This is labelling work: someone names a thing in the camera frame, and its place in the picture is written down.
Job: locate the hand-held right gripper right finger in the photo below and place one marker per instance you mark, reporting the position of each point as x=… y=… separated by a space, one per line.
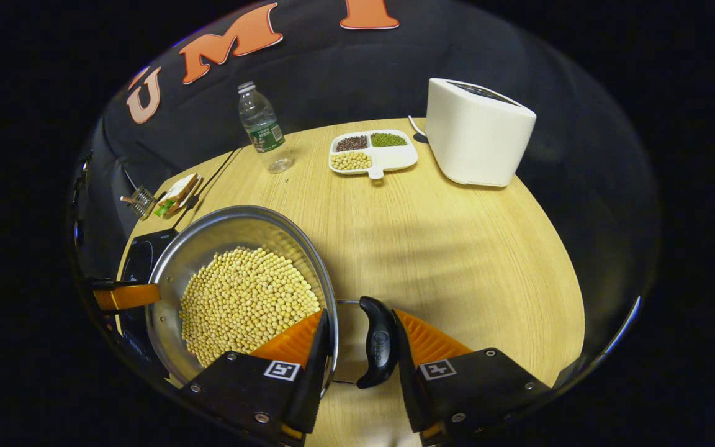
x=408 y=385

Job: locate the white divided dish of beans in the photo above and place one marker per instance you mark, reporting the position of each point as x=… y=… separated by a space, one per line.
x=395 y=158

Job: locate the pile of soybeans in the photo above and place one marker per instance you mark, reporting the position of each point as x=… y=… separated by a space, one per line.
x=246 y=298

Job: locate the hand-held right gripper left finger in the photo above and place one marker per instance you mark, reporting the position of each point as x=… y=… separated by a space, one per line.
x=315 y=372

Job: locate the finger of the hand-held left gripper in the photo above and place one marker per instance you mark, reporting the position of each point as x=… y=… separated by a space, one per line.
x=128 y=297

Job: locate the small wooden stick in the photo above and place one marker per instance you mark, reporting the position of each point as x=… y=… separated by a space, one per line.
x=126 y=200

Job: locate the black backdrop cloth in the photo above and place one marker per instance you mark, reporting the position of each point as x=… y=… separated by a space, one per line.
x=345 y=74

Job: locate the clear plastic water bottle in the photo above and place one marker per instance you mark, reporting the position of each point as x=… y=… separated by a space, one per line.
x=263 y=133

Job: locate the black induction cooktop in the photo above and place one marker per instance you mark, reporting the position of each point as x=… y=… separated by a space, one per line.
x=143 y=254

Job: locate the white toaster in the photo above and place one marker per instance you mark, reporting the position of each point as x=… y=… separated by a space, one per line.
x=475 y=136

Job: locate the sandwich with lettuce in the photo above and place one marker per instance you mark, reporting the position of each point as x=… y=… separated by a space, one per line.
x=179 y=194

